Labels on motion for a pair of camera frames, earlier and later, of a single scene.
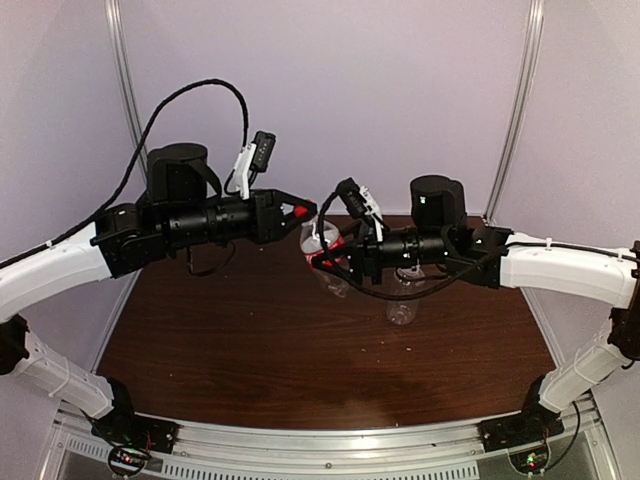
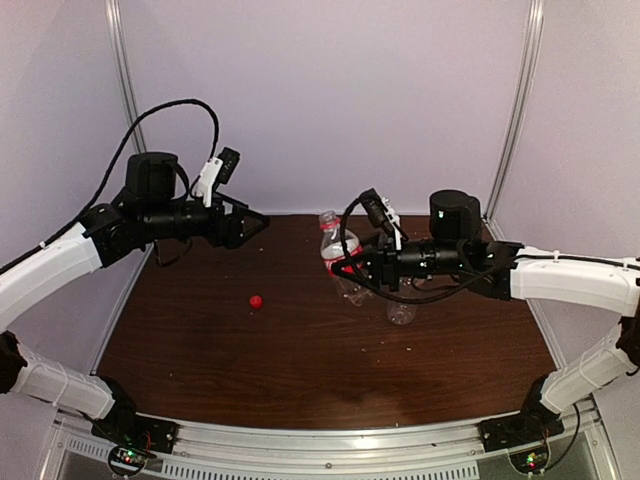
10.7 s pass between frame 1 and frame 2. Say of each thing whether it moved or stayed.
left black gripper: moved
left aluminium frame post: stayed
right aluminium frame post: stayed
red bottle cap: moved
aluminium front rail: stayed
